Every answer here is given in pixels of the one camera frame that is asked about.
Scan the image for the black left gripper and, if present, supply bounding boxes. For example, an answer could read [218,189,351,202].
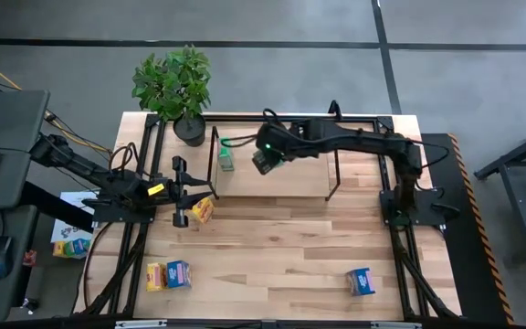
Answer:
[146,154,216,228]

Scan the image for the yellow Pops cereal box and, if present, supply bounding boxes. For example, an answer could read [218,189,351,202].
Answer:
[191,196,216,225]

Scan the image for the blue cereal box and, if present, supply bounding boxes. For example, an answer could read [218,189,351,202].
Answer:
[346,267,377,297]
[165,260,193,290]

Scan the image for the black metal wood shelf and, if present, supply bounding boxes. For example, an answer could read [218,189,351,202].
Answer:
[205,125,342,202]

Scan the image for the black plant pot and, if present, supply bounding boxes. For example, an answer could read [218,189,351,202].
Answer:
[173,113,207,148]

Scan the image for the green leafy plant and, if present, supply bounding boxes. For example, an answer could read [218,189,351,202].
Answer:
[131,45,213,122]

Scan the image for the boxes on floor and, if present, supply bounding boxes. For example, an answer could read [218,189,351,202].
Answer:
[50,190,99,246]

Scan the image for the black desk leg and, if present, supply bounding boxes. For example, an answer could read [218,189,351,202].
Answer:
[18,181,95,233]

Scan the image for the black hazard-striped floor mat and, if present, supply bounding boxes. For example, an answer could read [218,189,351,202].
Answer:
[420,132,516,326]

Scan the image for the dark grey metal table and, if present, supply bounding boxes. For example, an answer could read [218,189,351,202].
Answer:
[474,119,526,261]

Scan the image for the black aluminium rig frame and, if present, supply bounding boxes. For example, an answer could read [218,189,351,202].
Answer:
[73,111,463,321]

